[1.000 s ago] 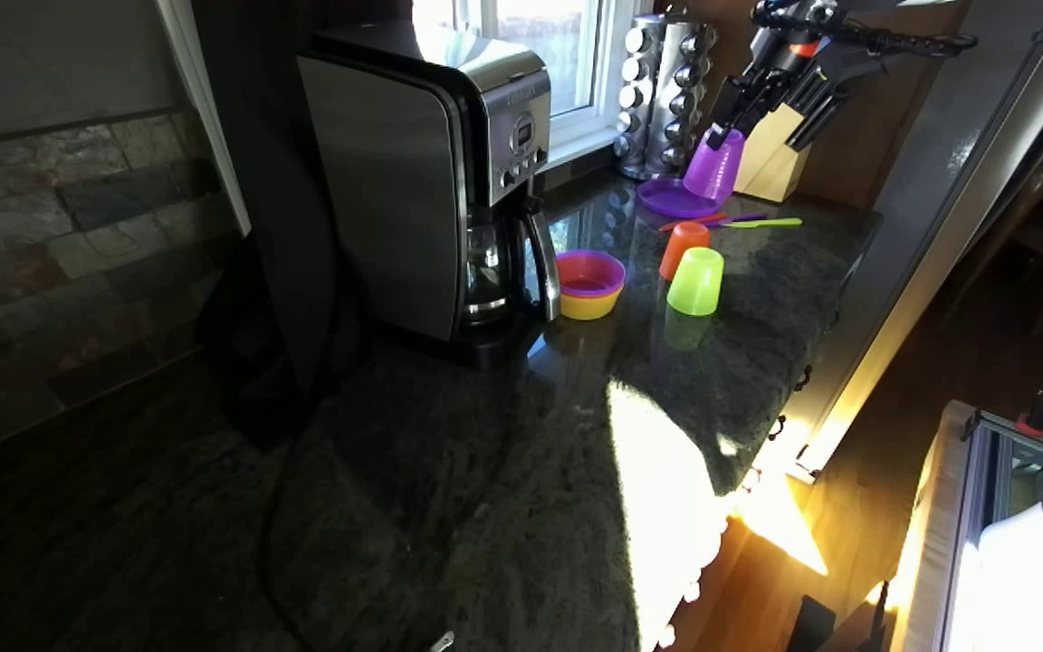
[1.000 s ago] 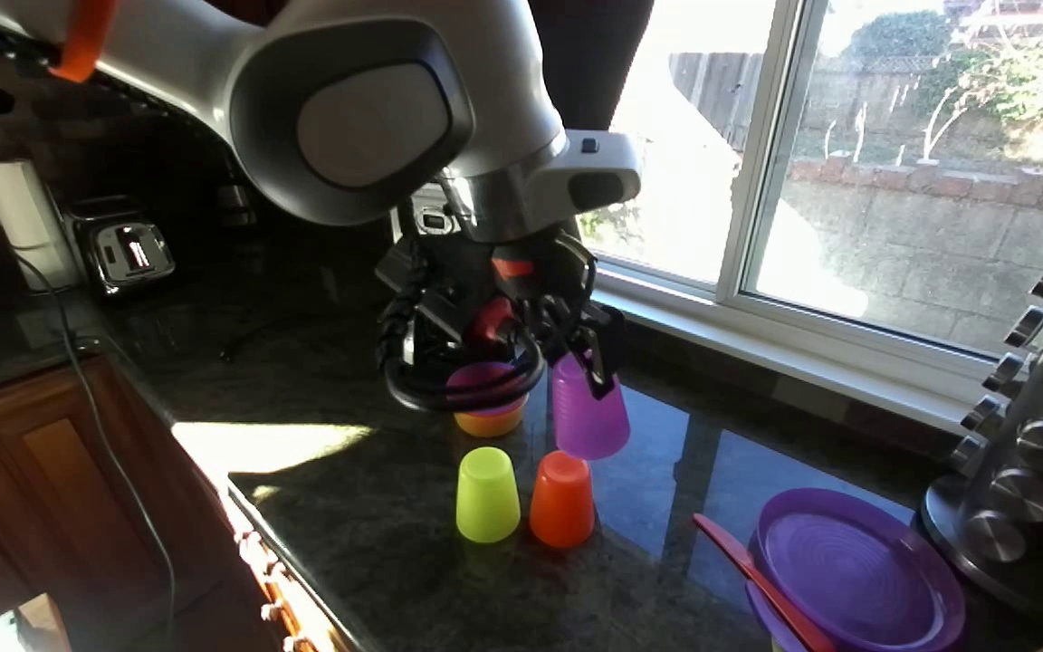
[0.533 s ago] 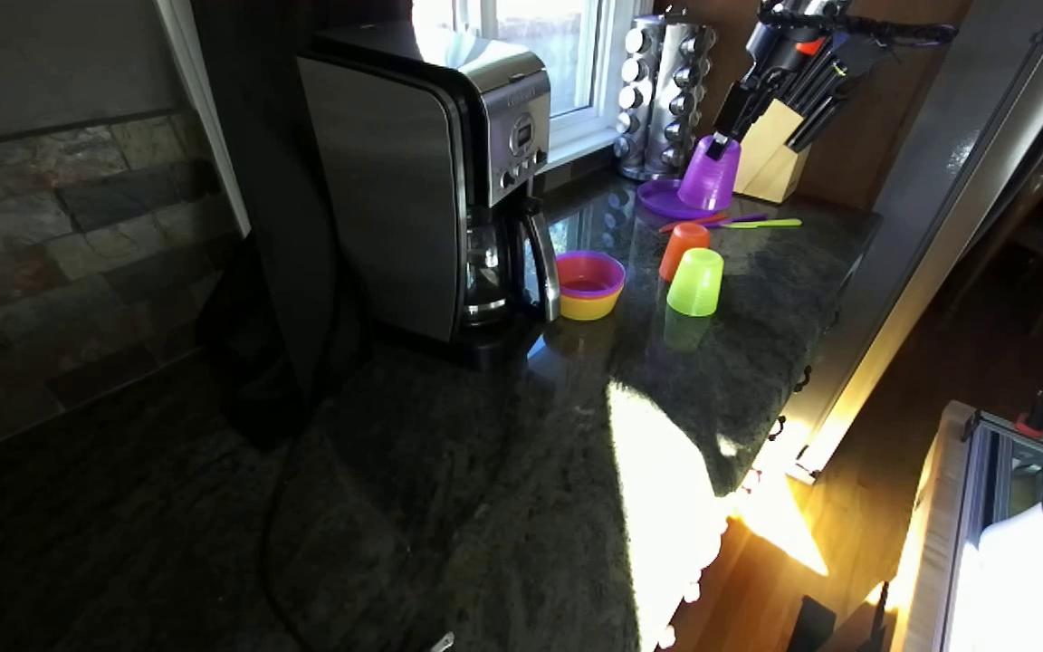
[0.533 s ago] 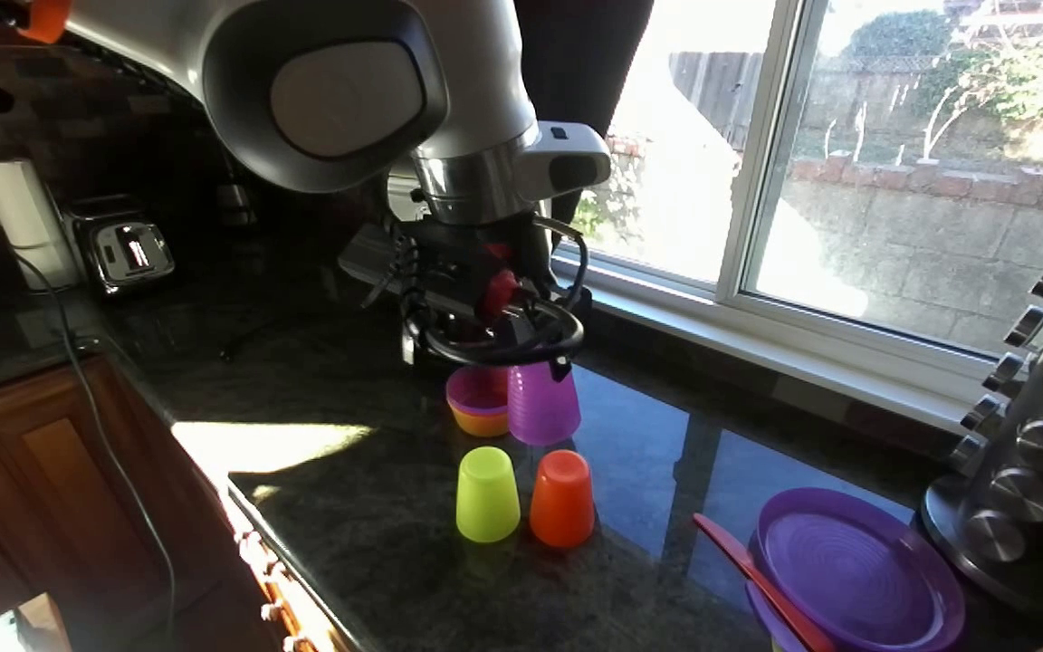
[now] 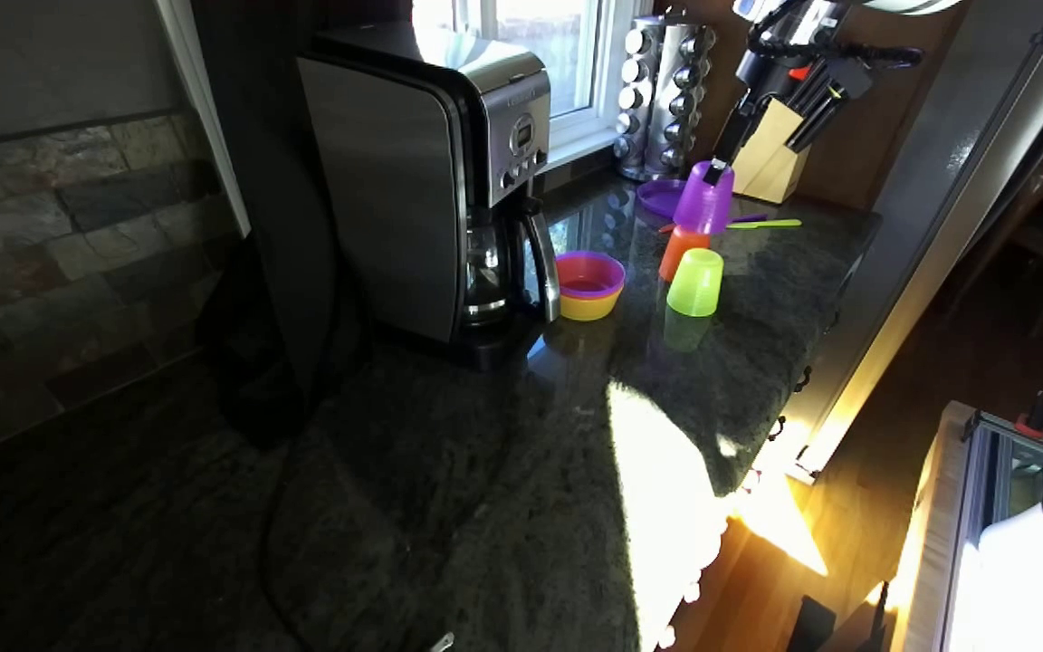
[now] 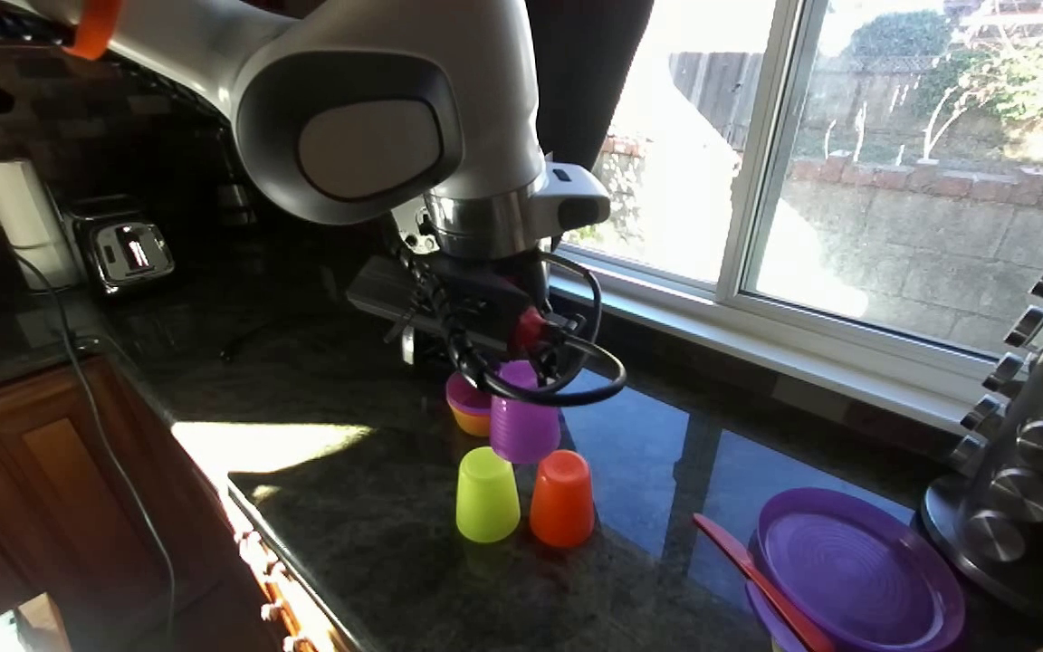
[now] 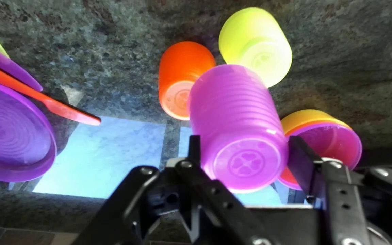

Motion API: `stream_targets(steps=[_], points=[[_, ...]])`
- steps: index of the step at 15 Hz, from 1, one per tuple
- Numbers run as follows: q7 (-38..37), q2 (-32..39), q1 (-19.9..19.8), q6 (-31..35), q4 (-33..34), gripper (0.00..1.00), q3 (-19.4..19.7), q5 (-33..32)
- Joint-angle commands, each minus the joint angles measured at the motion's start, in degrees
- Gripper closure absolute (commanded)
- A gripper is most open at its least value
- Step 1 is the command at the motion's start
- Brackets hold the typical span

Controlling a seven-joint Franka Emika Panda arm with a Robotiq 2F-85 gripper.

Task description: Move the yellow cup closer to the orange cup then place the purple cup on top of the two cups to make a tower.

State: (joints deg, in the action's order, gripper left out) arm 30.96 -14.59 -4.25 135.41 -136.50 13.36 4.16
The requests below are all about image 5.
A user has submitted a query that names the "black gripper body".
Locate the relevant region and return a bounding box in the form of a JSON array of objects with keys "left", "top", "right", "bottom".
[{"left": 730, "top": 0, "right": 867, "bottom": 53}]

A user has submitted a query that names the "purple plastic cup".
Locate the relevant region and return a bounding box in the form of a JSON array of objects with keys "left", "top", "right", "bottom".
[{"left": 670, "top": 157, "right": 740, "bottom": 239}]

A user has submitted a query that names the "yellow-green plastic cup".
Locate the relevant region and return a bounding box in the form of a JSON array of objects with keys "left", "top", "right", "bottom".
[{"left": 663, "top": 245, "right": 727, "bottom": 324}]

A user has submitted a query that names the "orange plastic cup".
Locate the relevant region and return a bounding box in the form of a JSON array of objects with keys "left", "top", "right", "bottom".
[{"left": 656, "top": 226, "right": 717, "bottom": 289}]

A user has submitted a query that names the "wooden knife block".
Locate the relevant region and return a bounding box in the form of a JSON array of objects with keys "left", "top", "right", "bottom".
[{"left": 727, "top": 99, "right": 813, "bottom": 208}]

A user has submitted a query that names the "metal spice jar rack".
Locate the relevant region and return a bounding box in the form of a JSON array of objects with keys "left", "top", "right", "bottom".
[{"left": 607, "top": 7, "right": 717, "bottom": 184}]

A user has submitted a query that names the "long plastic spoon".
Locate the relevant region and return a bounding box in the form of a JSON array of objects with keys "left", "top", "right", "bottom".
[{"left": 727, "top": 214, "right": 804, "bottom": 236}]

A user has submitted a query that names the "white framed window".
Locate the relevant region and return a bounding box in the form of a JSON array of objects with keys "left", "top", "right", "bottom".
[{"left": 409, "top": 0, "right": 658, "bottom": 168}]

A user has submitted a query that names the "pink and yellow bowl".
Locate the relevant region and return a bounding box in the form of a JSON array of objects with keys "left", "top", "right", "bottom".
[{"left": 552, "top": 249, "right": 629, "bottom": 327}]

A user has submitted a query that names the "black and silver coffee maker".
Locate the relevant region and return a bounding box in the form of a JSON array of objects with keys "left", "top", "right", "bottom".
[{"left": 292, "top": 29, "right": 565, "bottom": 372}]

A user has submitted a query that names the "white appliance with dark panel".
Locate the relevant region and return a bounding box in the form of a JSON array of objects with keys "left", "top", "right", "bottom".
[{"left": 879, "top": 400, "right": 1043, "bottom": 652}]

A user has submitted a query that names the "black handled knife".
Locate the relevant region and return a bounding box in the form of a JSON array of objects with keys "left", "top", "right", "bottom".
[
  {"left": 786, "top": 62, "right": 875, "bottom": 157},
  {"left": 782, "top": 67, "right": 828, "bottom": 116},
  {"left": 790, "top": 70, "right": 855, "bottom": 134}
]

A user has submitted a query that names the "black power cord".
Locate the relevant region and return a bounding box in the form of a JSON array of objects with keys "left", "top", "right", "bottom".
[{"left": 252, "top": 395, "right": 460, "bottom": 652}]

